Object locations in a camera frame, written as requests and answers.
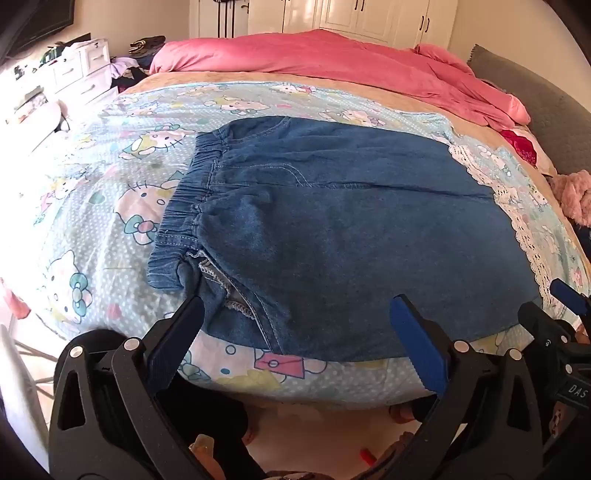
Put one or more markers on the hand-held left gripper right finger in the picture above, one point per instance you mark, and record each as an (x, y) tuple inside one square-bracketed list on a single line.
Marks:
[(415, 337)]

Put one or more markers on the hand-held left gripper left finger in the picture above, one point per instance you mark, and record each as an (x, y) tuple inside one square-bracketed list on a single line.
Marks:
[(178, 330)]

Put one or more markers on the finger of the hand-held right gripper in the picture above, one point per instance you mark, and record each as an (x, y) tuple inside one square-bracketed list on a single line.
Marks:
[(542, 330), (570, 297)]

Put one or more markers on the blue denim pants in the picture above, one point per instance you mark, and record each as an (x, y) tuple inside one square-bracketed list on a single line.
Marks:
[(332, 230)]

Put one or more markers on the dark blue cloth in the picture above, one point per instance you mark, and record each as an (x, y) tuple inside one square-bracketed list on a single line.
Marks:
[(585, 240)]

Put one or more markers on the pink fluffy cloth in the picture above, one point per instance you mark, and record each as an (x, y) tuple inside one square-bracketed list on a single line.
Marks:
[(575, 194)]

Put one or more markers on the small red object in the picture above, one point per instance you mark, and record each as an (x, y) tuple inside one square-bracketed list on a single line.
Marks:
[(369, 457)]

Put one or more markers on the cartoon printed blue bedsheet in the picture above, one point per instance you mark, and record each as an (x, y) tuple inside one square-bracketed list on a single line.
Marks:
[(92, 230)]

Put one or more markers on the red cloth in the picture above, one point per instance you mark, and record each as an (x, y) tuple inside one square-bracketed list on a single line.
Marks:
[(519, 145)]

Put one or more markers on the grey padded headboard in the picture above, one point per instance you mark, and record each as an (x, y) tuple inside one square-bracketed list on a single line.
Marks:
[(540, 92)]

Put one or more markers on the pile of clothes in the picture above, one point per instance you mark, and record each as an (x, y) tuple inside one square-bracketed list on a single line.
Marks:
[(138, 55)]

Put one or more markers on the white drawer chest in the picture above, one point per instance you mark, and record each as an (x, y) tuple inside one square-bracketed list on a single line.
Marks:
[(87, 62)]

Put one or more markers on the pink duvet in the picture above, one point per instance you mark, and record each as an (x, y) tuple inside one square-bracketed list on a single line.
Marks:
[(323, 55)]

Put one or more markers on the white wardrobe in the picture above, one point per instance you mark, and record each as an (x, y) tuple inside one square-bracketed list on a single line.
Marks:
[(351, 18)]

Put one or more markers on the black television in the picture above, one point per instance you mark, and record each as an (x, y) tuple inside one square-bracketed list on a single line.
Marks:
[(27, 23)]

